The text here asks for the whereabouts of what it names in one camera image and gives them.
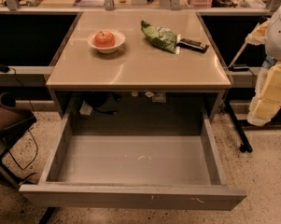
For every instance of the black device under stick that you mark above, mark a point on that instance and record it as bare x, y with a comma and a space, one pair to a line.
239, 68

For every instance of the black device on ledge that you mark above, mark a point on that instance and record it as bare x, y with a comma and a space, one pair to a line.
4, 68

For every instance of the brown office chair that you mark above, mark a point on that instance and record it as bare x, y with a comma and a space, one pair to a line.
14, 123

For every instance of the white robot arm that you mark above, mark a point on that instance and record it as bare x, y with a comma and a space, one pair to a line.
269, 34

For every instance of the white ceramic bowl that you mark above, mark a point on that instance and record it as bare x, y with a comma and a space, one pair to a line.
119, 40

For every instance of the open grey drawer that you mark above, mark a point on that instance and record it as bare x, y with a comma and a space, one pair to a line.
127, 171

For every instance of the green chip bag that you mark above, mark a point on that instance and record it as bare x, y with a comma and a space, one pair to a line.
160, 37

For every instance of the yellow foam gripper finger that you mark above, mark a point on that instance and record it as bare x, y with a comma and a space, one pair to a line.
261, 112
271, 91

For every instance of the beige top cabinet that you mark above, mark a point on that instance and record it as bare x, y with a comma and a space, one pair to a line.
136, 66

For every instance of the red apple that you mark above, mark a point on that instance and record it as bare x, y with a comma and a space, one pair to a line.
104, 39

